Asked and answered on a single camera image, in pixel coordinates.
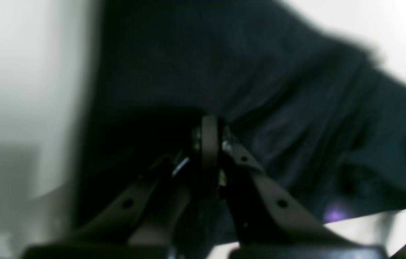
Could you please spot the black T-shirt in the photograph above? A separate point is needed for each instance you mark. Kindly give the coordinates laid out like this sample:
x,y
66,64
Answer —
x,y
314,111

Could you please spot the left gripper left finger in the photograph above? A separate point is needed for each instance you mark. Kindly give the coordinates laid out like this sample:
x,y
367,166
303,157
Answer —
x,y
140,223

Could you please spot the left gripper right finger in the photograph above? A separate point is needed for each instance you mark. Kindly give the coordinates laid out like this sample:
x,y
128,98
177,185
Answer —
x,y
269,222

